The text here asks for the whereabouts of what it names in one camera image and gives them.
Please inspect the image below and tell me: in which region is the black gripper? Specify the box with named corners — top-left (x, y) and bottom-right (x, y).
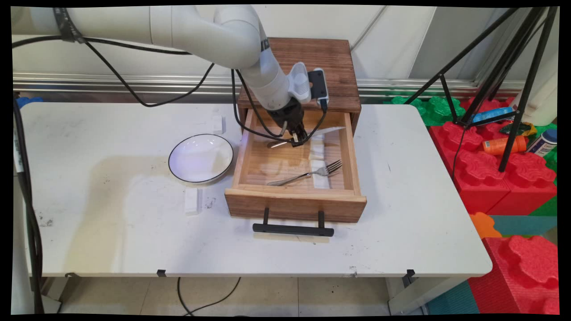
top-left (267, 97), bottom-right (310, 148)

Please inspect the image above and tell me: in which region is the silver table knife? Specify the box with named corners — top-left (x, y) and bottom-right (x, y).
top-left (267, 126), bottom-right (347, 149)

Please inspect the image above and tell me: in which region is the silver fork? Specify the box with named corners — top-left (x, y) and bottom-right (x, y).
top-left (267, 160), bottom-right (343, 187)

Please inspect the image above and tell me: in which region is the dark wooden drawer cabinet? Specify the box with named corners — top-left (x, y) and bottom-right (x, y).
top-left (237, 37), bottom-right (362, 135)

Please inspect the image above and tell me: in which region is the white plate with black rim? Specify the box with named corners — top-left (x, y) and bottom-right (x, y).
top-left (168, 133), bottom-right (235, 186)

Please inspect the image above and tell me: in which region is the green foam block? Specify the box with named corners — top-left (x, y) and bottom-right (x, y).
top-left (383, 95), bottom-right (467, 127)

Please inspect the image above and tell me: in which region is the red foam block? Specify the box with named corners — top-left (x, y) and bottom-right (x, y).
top-left (429, 121), bottom-right (512, 215)
top-left (486, 152), bottom-right (558, 217)
top-left (468, 235), bottom-right (560, 315)

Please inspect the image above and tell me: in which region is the blue package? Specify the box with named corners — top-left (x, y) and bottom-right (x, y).
top-left (472, 107), bottom-right (516, 125)

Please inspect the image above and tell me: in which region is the orange bottle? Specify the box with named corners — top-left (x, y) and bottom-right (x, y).
top-left (482, 136), bottom-right (529, 156)

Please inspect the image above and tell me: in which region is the white table leg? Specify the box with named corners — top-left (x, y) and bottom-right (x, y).
top-left (385, 276), bottom-right (470, 315)

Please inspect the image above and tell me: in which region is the orange foam block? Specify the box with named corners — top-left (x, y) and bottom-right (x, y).
top-left (469, 212), bottom-right (503, 239)

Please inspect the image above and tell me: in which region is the black tripod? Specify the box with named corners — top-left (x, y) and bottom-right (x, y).
top-left (404, 6), bottom-right (559, 173)

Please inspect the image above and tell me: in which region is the yellow green package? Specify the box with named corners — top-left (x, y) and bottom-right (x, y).
top-left (499, 122), bottom-right (538, 137)

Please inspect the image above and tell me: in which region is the teal foam mat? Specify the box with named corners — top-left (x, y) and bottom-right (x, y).
top-left (490, 215), bottom-right (558, 237)

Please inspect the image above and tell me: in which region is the white bottle with blue cap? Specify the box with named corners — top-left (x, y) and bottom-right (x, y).
top-left (527, 129), bottom-right (558, 158)

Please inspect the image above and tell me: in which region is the white plastic container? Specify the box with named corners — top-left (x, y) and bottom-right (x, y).
top-left (509, 53), bottom-right (559, 127)

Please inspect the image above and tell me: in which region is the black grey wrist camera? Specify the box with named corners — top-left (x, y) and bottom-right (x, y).
top-left (307, 67), bottom-right (330, 112)

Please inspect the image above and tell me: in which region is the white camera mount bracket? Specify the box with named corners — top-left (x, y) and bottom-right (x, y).
top-left (287, 61), bottom-right (312, 104)

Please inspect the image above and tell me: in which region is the wooden drawer with black handle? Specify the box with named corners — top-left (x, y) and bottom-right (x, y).
top-left (224, 108), bottom-right (368, 237)

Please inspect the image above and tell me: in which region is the aluminium wall rail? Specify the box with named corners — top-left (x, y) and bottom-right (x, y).
top-left (12, 73), bottom-right (527, 100)

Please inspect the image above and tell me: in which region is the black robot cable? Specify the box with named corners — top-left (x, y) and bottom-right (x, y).
top-left (12, 33), bottom-right (329, 144)

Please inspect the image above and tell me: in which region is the black floor cable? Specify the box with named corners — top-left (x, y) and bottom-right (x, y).
top-left (177, 277), bottom-right (242, 317)

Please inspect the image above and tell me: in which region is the black cable bundle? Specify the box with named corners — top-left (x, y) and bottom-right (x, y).
top-left (12, 95), bottom-right (46, 315)

